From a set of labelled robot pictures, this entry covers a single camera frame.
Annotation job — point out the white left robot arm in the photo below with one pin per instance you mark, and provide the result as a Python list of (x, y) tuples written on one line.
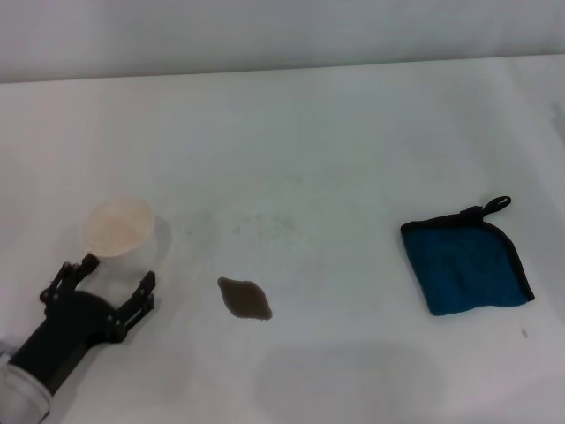
[(22, 388)]

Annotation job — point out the blue rag with black trim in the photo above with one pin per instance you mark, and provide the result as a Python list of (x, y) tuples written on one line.
[(463, 265)]

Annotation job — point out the translucent plastic cup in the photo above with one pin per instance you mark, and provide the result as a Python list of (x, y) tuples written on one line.
[(120, 229)]

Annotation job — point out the dark brown liquid stain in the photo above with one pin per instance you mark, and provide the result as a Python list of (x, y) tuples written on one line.
[(245, 299)]

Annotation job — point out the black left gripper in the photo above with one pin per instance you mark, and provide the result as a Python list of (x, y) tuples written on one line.
[(66, 331)]

